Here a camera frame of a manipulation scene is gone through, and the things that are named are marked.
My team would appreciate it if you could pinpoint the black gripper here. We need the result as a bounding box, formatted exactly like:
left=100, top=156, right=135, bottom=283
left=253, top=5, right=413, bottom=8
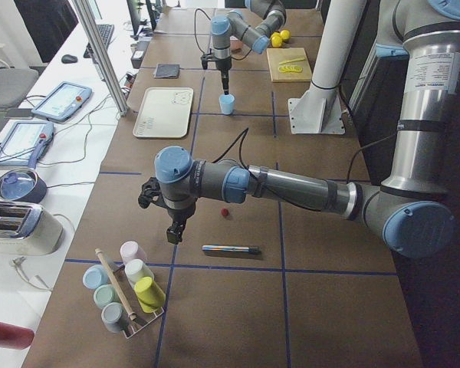
left=138, top=177, right=196, bottom=245
left=200, top=51, right=231, bottom=95

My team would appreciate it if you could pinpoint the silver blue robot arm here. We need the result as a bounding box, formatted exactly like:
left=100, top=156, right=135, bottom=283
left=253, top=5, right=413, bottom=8
left=138, top=1, right=460, bottom=258
left=201, top=1, right=287, bottom=95

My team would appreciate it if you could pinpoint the light blue plastic cup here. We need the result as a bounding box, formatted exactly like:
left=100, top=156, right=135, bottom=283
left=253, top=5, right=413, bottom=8
left=218, top=94, right=235, bottom=115

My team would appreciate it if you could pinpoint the pink bowl of ice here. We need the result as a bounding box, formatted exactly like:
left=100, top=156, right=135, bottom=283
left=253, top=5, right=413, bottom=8
left=230, top=37, right=243, bottom=53

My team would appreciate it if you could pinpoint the cup rack with cups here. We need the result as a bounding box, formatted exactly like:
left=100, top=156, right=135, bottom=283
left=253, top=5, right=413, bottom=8
left=82, top=248, right=166, bottom=340

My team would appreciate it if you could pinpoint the lemon slices row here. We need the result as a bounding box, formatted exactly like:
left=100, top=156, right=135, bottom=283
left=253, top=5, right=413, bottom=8
left=278, top=64, right=303, bottom=74

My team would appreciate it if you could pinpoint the bamboo cutting board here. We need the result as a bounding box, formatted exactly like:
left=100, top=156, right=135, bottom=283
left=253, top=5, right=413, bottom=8
left=267, top=48, right=312, bottom=83

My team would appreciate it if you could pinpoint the grey folded cloth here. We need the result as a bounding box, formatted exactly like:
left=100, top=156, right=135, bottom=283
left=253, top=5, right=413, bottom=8
left=153, top=63, right=180, bottom=79

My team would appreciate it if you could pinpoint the cream bear tray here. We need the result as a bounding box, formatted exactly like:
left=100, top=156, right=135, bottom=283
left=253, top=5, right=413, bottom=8
left=133, top=87, right=194, bottom=139

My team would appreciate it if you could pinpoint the steel muddler black tip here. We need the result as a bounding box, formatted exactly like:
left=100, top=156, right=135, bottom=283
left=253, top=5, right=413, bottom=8
left=202, top=245, right=261, bottom=255

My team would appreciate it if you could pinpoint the yellow plastic knife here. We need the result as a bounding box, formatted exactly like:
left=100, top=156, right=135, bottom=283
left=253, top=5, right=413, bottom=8
left=278, top=57, right=306, bottom=65

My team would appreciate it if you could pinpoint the black box with label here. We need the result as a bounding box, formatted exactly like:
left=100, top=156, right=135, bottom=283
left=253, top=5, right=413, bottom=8
left=130, top=41, right=150, bottom=69

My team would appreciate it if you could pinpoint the white pillar with base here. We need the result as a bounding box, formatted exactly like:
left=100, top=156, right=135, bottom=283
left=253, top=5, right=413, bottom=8
left=288, top=0, right=366, bottom=135

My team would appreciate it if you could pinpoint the black keyboard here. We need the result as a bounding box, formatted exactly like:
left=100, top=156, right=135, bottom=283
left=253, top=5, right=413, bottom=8
left=83, top=24, right=116, bottom=59

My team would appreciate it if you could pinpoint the black computer mouse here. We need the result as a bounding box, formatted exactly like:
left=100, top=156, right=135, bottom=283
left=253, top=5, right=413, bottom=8
left=61, top=54, right=78, bottom=64

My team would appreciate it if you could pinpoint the blue teach pendant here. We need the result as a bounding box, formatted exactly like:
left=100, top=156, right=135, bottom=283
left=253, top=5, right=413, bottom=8
left=0, top=120, right=54, bottom=166
left=31, top=81, right=93, bottom=123

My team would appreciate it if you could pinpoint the blue pot with lid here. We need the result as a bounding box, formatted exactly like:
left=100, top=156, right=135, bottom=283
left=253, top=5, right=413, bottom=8
left=0, top=167, right=48, bottom=203

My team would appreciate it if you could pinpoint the red bottle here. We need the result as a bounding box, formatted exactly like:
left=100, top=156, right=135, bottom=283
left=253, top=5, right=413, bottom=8
left=0, top=322, right=35, bottom=350

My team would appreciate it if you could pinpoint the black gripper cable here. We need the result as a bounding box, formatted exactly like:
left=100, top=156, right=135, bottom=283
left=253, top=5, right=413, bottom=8
left=193, top=7, right=254, bottom=62

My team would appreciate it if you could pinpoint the aluminium frame post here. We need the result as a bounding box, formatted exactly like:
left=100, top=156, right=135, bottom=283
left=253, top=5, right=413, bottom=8
left=72, top=0, right=129, bottom=117

